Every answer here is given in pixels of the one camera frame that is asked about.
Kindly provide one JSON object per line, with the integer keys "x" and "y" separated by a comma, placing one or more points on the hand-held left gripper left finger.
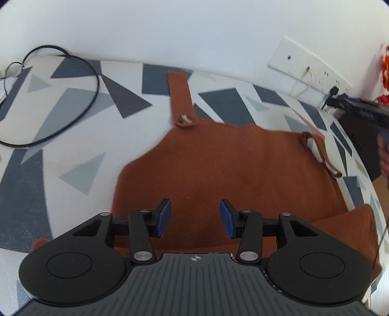
{"x": 164, "y": 218}

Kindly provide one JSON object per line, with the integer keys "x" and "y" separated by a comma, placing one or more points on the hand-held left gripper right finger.
{"x": 228, "y": 218}

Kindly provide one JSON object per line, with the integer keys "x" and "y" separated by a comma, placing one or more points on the brown knit pinafore dress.
{"x": 228, "y": 164}

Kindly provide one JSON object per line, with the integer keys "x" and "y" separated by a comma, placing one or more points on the person's right hand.
{"x": 384, "y": 155}

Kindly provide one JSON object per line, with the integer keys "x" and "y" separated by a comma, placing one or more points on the black plug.
{"x": 333, "y": 91}

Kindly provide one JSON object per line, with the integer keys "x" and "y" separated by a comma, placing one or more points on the red and white decoration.
{"x": 386, "y": 70}

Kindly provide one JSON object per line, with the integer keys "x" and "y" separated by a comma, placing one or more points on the geometric patterned bedsheet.
{"x": 76, "y": 127}

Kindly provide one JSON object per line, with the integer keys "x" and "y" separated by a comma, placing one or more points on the white wall socket panel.
{"x": 301, "y": 57}

